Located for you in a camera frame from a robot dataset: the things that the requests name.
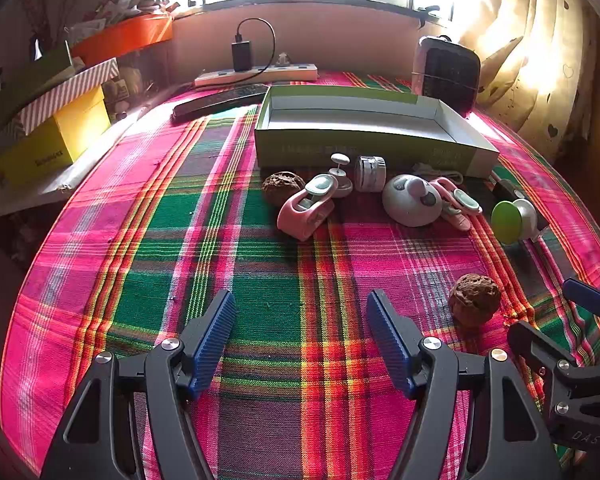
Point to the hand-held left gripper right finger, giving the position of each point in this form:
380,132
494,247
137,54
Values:
387,340

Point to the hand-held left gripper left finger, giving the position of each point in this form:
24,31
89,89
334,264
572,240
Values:
215,340

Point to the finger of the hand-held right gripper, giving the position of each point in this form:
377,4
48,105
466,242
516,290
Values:
585,296
530,340

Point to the brown walnut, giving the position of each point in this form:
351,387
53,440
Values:
475,300
282,187

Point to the green and white spool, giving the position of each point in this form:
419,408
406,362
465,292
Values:
510,220

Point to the white round face gadget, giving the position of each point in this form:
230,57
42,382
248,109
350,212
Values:
410,202

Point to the pink nail clipper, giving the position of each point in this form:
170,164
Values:
300,215

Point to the pink holder with green insert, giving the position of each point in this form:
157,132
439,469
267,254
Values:
460,205

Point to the small white ribbed canister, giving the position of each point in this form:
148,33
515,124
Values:
370,175

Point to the small white knob gadget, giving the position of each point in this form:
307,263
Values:
341,180

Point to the green cardboard box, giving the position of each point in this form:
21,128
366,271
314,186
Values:
330,145

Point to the white side shelf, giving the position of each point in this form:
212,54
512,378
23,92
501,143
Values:
40,195

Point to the black phone on table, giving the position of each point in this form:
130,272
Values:
215,100

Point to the yellow box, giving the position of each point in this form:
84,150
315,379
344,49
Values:
45,145

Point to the grey space heater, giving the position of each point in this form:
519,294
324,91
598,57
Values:
450,75

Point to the cream heart print curtain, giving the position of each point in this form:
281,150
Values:
540,35

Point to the white power strip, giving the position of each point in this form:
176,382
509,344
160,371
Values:
260,76

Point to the clear display case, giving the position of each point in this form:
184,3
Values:
140,77

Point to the black charger adapter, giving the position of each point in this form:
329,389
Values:
242,56

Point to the striped box lid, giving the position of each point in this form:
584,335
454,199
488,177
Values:
70,90

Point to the small beige plug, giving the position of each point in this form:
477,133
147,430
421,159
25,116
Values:
283,59

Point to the orange box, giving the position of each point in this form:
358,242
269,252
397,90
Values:
130,37

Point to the dried branch bouquet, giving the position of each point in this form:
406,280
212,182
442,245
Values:
45,10

